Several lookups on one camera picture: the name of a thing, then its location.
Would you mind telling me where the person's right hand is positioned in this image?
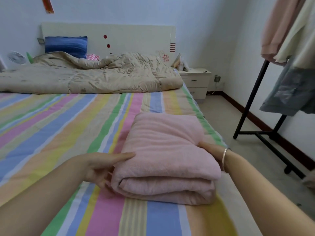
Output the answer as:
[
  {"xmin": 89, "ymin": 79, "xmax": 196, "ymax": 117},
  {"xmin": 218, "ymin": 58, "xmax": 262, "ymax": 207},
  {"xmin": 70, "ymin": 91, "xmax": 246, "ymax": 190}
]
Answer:
[{"xmin": 198, "ymin": 140, "xmax": 232, "ymax": 172}]

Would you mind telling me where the person's left hand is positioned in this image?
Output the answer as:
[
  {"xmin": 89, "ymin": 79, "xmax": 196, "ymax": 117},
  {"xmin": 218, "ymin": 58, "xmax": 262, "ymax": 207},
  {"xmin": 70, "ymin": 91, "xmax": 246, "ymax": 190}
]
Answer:
[{"xmin": 81, "ymin": 152, "xmax": 137, "ymax": 190}]

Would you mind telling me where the pink fleece blanket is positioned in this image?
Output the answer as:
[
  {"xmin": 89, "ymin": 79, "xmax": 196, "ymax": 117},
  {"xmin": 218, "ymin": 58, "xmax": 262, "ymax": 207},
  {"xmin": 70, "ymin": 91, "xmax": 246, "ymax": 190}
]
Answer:
[{"xmin": 106, "ymin": 111, "xmax": 223, "ymax": 206}]

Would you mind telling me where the person's left forearm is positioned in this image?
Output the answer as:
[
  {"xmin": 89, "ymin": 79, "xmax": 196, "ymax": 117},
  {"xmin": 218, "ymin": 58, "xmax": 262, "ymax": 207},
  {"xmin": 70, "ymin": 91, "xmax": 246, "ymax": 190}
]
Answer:
[{"xmin": 0, "ymin": 155, "xmax": 94, "ymax": 236}]

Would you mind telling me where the person's right forearm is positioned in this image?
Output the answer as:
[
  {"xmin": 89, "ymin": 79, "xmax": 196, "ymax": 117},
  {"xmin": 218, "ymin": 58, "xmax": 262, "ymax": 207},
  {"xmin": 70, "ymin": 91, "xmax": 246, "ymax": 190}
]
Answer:
[{"xmin": 222, "ymin": 152, "xmax": 315, "ymax": 236}]

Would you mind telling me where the dark brown baseboard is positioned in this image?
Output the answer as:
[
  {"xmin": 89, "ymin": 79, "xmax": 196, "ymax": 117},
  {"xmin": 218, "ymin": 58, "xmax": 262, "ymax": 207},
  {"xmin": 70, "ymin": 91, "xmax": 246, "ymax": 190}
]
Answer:
[{"xmin": 207, "ymin": 91, "xmax": 315, "ymax": 171}]

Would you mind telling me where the black clothes rack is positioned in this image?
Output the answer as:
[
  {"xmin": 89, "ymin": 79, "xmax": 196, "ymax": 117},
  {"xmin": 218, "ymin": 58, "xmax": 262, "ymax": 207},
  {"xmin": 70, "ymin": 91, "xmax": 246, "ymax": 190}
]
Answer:
[{"xmin": 233, "ymin": 59, "xmax": 307, "ymax": 180}]

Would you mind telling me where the striped pastel bed sheet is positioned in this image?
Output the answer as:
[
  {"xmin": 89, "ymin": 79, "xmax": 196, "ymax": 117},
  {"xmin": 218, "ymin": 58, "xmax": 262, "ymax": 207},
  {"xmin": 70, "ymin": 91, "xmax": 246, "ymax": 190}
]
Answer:
[{"xmin": 0, "ymin": 85, "xmax": 264, "ymax": 236}]

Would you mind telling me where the white nightstand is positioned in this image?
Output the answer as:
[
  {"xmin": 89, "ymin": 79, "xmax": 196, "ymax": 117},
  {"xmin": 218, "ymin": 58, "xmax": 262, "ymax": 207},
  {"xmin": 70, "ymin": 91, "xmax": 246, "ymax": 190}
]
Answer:
[{"xmin": 179, "ymin": 68, "xmax": 214, "ymax": 103}]

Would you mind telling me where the beige quilt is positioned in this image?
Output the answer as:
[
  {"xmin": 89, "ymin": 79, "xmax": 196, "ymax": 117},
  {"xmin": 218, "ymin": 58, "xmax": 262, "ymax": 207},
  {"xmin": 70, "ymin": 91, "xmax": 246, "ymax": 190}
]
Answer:
[{"xmin": 0, "ymin": 51, "xmax": 184, "ymax": 94}]

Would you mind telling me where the grey hanging garment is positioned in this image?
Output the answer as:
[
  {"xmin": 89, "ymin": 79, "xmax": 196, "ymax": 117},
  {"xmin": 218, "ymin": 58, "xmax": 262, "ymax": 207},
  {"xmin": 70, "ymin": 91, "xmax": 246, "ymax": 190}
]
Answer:
[{"xmin": 259, "ymin": 60, "xmax": 315, "ymax": 116}]

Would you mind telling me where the plastic covered beige coat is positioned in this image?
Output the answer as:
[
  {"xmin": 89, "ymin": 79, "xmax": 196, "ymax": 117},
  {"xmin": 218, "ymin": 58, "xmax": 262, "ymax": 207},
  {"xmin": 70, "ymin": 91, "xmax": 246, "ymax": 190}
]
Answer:
[{"xmin": 303, "ymin": 169, "xmax": 315, "ymax": 191}]

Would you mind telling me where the cream plush toy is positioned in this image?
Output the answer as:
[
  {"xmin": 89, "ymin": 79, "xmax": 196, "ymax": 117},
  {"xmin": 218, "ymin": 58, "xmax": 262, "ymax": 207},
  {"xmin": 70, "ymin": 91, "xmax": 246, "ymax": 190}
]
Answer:
[{"xmin": 171, "ymin": 53, "xmax": 190, "ymax": 72}]

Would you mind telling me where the blue pillow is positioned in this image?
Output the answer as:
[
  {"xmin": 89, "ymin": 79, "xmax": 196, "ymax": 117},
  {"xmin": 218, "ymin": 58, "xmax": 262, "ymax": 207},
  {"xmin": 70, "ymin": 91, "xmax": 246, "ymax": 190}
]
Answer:
[{"xmin": 44, "ymin": 36, "xmax": 89, "ymax": 59}]

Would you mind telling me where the white headboard with red dots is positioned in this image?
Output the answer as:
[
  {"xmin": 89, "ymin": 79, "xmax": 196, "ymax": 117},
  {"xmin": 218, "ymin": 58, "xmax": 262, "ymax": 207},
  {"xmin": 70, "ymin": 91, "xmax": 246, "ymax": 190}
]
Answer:
[{"xmin": 41, "ymin": 22, "xmax": 177, "ymax": 67}]

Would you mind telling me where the small white desk fan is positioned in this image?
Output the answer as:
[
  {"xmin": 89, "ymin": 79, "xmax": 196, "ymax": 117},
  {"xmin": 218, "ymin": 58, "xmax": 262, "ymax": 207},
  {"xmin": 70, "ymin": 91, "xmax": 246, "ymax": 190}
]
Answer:
[{"xmin": 7, "ymin": 50, "xmax": 27, "ymax": 65}]

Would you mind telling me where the pink hanging garment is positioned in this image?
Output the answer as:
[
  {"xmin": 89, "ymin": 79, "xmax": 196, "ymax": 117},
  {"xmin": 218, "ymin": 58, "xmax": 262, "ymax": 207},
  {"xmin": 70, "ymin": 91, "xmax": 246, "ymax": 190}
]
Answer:
[{"xmin": 261, "ymin": 0, "xmax": 308, "ymax": 63}]

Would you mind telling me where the silver bracelet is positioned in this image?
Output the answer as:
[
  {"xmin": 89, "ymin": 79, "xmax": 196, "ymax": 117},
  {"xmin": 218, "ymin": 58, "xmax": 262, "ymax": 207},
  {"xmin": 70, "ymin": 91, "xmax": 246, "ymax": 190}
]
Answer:
[{"xmin": 221, "ymin": 147, "xmax": 232, "ymax": 173}]

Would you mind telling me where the red wall hanging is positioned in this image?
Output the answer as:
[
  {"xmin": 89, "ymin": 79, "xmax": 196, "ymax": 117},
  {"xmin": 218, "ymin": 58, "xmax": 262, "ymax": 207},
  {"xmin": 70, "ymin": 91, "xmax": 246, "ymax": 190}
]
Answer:
[{"xmin": 41, "ymin": 0, "xmax": 55, "ymax": 14}]

